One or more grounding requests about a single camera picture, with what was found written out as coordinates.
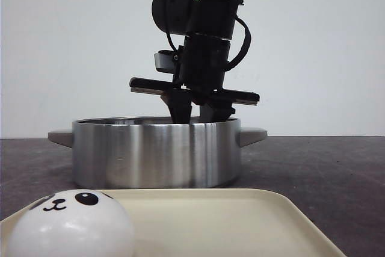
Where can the stainless steel steamer pot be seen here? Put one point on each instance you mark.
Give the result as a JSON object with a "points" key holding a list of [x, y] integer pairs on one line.
{"points": [[154, 152]]}

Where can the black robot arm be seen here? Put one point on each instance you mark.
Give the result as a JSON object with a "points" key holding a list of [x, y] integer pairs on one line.
{"points": [[213, 18]]}

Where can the panda bun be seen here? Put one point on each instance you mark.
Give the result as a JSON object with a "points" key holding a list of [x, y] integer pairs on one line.
{"points": [[73, 223]]}

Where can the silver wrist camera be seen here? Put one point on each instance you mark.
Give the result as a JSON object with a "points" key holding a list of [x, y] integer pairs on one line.
{"points": [[165, 62]]}

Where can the cream plastic tray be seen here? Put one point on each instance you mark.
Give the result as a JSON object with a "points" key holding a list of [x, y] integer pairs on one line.
{"points": [[220, 222]]}

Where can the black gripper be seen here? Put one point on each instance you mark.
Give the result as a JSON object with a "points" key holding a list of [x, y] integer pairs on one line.
{"points": [[201, 64]]}

